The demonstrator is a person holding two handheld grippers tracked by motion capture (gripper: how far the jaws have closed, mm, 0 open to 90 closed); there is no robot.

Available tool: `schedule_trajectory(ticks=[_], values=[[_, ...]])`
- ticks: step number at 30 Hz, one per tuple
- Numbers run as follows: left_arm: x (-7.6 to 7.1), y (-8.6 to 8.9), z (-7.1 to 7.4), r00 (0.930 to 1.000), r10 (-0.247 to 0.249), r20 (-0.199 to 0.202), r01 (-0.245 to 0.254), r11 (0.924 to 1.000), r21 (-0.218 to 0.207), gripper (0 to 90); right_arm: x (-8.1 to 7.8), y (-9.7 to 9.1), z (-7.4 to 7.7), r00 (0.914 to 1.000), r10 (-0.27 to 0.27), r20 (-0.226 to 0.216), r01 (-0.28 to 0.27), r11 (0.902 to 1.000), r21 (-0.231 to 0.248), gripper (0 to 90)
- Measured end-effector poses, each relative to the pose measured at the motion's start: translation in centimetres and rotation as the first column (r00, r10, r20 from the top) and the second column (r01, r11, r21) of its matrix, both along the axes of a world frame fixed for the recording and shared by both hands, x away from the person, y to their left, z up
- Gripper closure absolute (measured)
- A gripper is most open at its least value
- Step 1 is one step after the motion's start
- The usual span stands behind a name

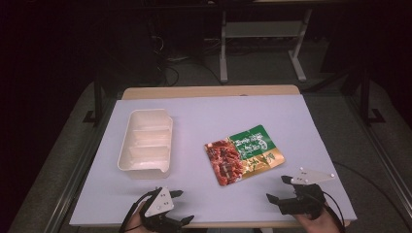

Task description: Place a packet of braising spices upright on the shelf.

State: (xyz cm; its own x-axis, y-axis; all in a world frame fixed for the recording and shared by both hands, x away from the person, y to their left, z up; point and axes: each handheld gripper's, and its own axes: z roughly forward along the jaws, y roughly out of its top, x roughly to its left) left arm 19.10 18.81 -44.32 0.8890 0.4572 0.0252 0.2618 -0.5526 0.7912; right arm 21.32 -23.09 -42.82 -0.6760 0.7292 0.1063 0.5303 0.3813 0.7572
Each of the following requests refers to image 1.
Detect light purple table mat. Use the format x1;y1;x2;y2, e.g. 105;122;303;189
69;94;358;227

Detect person's left hand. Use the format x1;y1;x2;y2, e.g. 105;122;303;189
120;203;154;233

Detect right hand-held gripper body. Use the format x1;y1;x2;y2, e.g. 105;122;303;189
277;166;336;220

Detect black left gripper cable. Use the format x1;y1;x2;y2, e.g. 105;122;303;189
118;189;157;233

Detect white compartment tray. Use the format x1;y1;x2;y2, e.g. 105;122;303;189
117;108;174;181

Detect person's right hand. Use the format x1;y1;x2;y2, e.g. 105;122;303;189
292;207;342;233

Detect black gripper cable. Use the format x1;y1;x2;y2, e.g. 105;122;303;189
322;189;347;233
118;189;157;233

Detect white metal stand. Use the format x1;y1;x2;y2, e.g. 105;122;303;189
219;7;314;84

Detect aluminium frame rail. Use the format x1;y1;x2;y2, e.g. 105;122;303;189
43;99;119;233
344;94;412;213

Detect black floor cable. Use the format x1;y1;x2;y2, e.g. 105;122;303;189
332;160;412;231

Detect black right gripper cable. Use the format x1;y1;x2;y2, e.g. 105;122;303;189
322;189;347;233

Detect tangled black cables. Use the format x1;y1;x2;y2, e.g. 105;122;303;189
149;33;181;87

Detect black metal stand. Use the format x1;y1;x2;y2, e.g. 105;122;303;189
359;62;387;126
82;72;105;128

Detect green and red snack packet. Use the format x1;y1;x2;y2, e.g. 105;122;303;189
203;124;287;187

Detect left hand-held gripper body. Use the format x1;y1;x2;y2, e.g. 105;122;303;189
139;186;185;233

